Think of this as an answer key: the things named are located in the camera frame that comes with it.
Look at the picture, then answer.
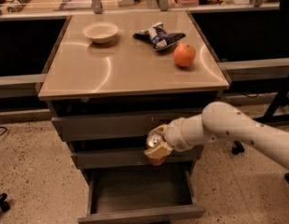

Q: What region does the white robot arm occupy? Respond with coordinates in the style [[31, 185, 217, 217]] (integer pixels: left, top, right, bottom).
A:
[[144, 102, 289, 170]]

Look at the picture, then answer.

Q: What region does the black caster wheel left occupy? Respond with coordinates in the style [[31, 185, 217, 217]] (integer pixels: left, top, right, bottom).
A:
[[0, 193, 10, 213]]

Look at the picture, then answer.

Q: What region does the grey drawer cabinet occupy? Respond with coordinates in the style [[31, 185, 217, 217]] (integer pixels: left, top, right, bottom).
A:
[[35, 10, 232, 224]]

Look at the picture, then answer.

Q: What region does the white bowl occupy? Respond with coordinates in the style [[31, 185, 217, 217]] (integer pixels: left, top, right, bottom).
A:
[[83, 21, 118, 44]]

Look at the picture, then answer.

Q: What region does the grey middle drawer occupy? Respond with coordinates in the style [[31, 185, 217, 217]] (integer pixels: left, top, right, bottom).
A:
[[72, 146, 203, 169]]

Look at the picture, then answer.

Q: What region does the orange fruit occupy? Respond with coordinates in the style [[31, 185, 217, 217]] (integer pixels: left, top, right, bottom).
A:
[[173, 43, 196, 67]]

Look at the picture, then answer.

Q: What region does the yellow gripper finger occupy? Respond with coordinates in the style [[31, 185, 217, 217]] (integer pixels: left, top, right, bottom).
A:
[[149, 124, 167, 137], [144, 142, 173, 159]]

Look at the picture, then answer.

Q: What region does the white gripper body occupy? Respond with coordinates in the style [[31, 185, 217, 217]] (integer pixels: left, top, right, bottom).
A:
[[164, 115, 213, 152]]

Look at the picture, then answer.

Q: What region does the black table leg frame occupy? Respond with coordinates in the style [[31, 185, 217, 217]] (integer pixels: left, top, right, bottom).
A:
[[217, 73, 289, 156]]

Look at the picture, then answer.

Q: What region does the red coke can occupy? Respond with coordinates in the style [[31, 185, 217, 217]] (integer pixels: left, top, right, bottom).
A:
[[145, 134, 166, 165]]

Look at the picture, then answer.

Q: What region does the grey bottom drawer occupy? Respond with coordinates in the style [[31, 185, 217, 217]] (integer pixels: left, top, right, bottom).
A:
[[78, 162, 205, 224]]

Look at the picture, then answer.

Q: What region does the grey top drawer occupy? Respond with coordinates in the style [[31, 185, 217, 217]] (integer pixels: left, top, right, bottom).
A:
[[51, 108, 202, 142]]

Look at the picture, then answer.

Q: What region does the grey drawer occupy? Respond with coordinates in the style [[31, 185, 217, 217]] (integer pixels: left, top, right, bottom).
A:
[[78, 162, 205, 224], [72, 146, 203, 169], [51, 108, 202, 142]]

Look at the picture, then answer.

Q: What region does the blue chip bag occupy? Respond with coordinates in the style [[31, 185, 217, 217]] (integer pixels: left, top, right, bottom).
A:
[[132, 22, 186, 50]]

